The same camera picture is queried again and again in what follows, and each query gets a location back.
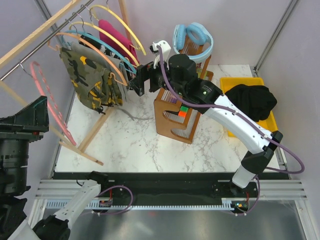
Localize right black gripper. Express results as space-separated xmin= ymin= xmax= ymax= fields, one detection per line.
xmin=127 ymin=53 xmax=186 ymax=98

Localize pink hanger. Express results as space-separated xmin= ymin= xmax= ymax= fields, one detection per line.
xmin=30 ymin=61 xmax=77 ymax=146

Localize camouflage trousers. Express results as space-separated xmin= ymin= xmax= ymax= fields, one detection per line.
xmin=59 ymin=47 xmax=124 ymax=114

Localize orange hanger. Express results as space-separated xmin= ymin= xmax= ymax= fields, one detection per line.
xmin=56 ymin=32 xmax=128 ymax=86

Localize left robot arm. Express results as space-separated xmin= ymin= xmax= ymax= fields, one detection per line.
xmin=0 ymin=96 xmax=110 ymax=240

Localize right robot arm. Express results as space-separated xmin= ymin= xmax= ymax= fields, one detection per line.
xmin=128 ymin=54 xmax=283 ymax=197

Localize magenta trousers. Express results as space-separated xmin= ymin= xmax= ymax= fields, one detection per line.
xmin=98 ymin=18 xmax=140 ymax=67

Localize grey trousers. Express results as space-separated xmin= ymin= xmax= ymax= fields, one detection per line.
xmin=70 ymin=42 xmax=128 ymax=106

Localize inner yellow hanger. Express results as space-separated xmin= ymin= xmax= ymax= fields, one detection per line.
xmin=83 ymin=22 xmax=140 ymax=66

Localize yellow hanger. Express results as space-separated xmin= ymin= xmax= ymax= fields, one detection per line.
xmin=83 ymin=22 xmax=140 ymax=66
xmin=89 ymin=4 xmax=147 ymax=56

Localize blue hanger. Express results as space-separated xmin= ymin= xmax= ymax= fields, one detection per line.
xmin=70 ymin=31 xmax=137 ymax=77

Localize outer yellow hanger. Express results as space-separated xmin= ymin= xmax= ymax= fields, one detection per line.
xmin=89 ymin=4 xmax=147 ymax=56

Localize wooden clothes rack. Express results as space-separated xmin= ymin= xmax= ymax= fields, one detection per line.
xmin=0 ymin=0 xmax=127 ymax=166

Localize green cube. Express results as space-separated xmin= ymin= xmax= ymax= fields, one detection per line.
xmin=180 ymin=106 xmax=189 ymax=112

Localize orange cube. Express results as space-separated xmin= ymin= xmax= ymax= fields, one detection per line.
xmin=178 ymin=111 xmax=187 ymax=118

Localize wooden desk shelf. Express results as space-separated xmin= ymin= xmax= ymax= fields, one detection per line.
xmin=153 ymin=53 xmax=215 ymax=145

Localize light blue headphones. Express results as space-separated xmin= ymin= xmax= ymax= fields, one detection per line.
xmin=172 ymin=22 xmax=214 ymax=64

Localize yellow plastic tray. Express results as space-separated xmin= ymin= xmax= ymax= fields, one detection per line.
xmin=220 ymin=77 xmax=278 ymax=132

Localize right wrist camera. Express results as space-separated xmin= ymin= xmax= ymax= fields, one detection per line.
xmin=149 ymin=40 xmax=171 ymax=69

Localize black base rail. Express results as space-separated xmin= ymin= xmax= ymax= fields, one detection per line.
xmin=51 ymin=171 xmax=260 ymax=211

